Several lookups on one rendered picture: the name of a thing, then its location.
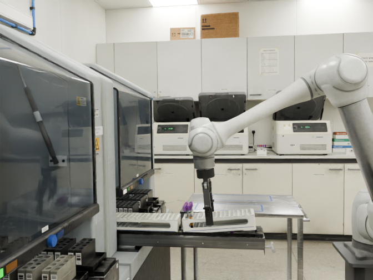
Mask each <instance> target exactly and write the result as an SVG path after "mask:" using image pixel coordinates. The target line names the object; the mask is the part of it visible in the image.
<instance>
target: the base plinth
mask: <svg viewBox="0 0 373 280"><path fill-rule="evenodd" d="M264 236H265V239H287V233H264ZM297 238H298V234H297V233H292V240H297ZM303 240H311V241H350V242H352V235H344V234H306V233H303Z"/></svg>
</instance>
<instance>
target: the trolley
mask: <svg viewBox="0 0 373 280"><path fill-rule="evenodd" d="M212 196H213V199H214V202H213V203H214V211H215V212H216V211H230V210H237V209H253V210H254V214H255V217H265V218H287V280H292V218H297V219H298V238H297V280H303V222H310V219H309V218H308V216H307V214H306V213H305V211H304V210H303V208H302V207H301V205H300V204H297V203H296V202H295V200H294V198H293V197H292V195H272V194H217V193H212ZM187 202H188V203H189V202H193V211H194V213H202V212H205V210H204V209H203V208H204V197H203V193H193V194H192V195H191V196H190V198H189V199H188V201H187ZM180 215H181V224H182V219H183V217H184V212H183V208H182V209H181V210H180ZM304 217H305V218H304ZM193 256H194V280H208V279H198V248H193ZM181 270H182V280H187V248H185V247H181Z"/></svg>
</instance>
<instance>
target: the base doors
mask: <svg viewBox="0 0 373 280"><path fill-rule="evenodd" d="M154 168H161V169H155V170H154V172H155V174H154V179H155V197H159V201H165V202H166V209H170V213H171V212H173V213H178V214H180V210H181V209H182V207H183V205H184V203H185V202H187V201H188V199H189V198H190V196H191V195H192V194H193V193H194V179H195V193H203V188H202V186H201V183H202V182H203V179H198V178H197V175H196V170H197V169H195V168H194V164H154ZM213 168H214V173H215V174H217V173H224V175H217V176H214V177H213V178H210V179H211V187H212V190H211V191H212V193H217V194H272V195H292V197H293V198H294V200H295V202H296V203H297V204H300V205H301V207H302V208H303V210H304V211H305V213H306V214H307V216H308V218H309V219H310V222H303V233H306V234H343V225H344V235H352V226H351V215H352V204H353V201H354V198H355V196H356V195H357V193H358V192H359V191H361V190H362V189H365V188H367V187H366V184H365V181H364V179H363V176H362V174H361V171H358V170H347V169H348V168H349V169H360V168H359V165H358V164H293V191H292V164H243V192H242V164H215V167H213ZM229 168H230V169H238V168H239V169H240V170H228V169H229ZM246 168H247V169H255V168H256V169H258V170H245V169H246ZM330 168H331V169H342V170H329V169H330ZM164 172H170V173H174V174H164ZM245 173H246V175H245ZM238 174H240V176H239V175H238ZM312 174H325V176H313V175H312ZM255 223H256V226H261V228H262V229H263V232H264V233H287V218H265V217H255Z"/></svg>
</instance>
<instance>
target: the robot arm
mask: <svg viewBox="0 0 373 280"><path fill-rule="evenodd" d="M368 76H369V69H368V66H367V64H366V62H365V61H364V60H363V59H362V58H361V57H359V56H357V55H355V54H350V53H343V54H338V55H335V56H332V57H330V58H328V59H326V60H325V61H323V62H322V63H321V64H320V65H318V66H317V67H315V68H314V69H313V70H311V71H310V72H308V73H307V74H305V75H303V76H302V77H300V78H299V79H297V80H296V81H295V82H294V83H292V84H291V85H289V86H288V87H286V88H285V89H284V90H282V91H281V92H279V93H278V94H276V95H274V96H273V97H271V98H269V99H267V100H265V101H263V102H262V103H260V104H258V105H257V106H255V107H253V108H251V109H249V110H248V111H246V112H244V113H242V114H240V115H238V116H237V117H235V118H232V119H230V120H228V121H226V122H223V123H215V122H210V120H209V118H204V117H200V118H195V119H192V120H191V121H190V126H189V137H188V147H189V149H190V150H191V152H192V153H193V160H194V168H195V169H197V170H196V175H197V178H198V179H203V182H202V183H201V186H202V188H203V197H204V208H203V209H204V210H205V220H206V226H212V225H214V223H213V213H212V212H214V203H213V202H214V199H213V196H212V191H211V190H212V187H211V179H210V178H213V177H214V176H215V173H214V168H213V167H215V157H214V156H215V155H214V153H215V152H216V151H218V150H219V149H221V148H222V147H224V146H225V143H226V141H227V139H228V138H230V137H231V136H232V135H234V134H236V133H238V132H239V131H241V130H242V129H244V128H246V127H248V126H250V125H252V124H254V123H256V122H258V121H259V120H261V119H263V118H265V117H267V116H269V115H271V114H273V113H275V112H277V111H279V110H281V109H283V108H286V107H288V106H292V105H294V104H298V103H301V102H305V101H309V100H311V99H313V98H316V97H320V96H324V95H326V96H327V98H328V99H329V101H330V103H331V104H332V105H333V106H334V107H335V108H338V111H339V113H340V116H341V119H342V122H343V124H344V127H345V130H346V133H347V136H348V138H349V141H350V143H351V146H352V149H353V151H354V154H355V157H356V160H357V163H358V165H359V168H360V171H361V174H362V176H363V179H364V181H365V184H366V187H367V188H365V189H362V190H361V191H359V192H358V193H357V195H356V196H355V198H354V201H353V204H352V215H351V226H352V242H344V246H345V247H347V248H348V249H349V250H350V251H351V253H352V254H353V255H354V256H355V259H357V260H361V261H363V260H373V115H372V113H371V109H370V107H369V104H368V102H367V99H366V97H368V94H369V88H368Z"/></svg>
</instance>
